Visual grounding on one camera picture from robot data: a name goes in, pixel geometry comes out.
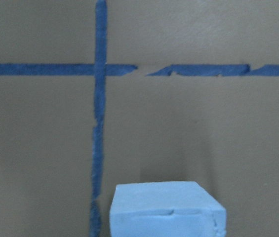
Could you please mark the light blue foam block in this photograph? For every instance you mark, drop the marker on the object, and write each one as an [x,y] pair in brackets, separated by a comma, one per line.
[166,209]

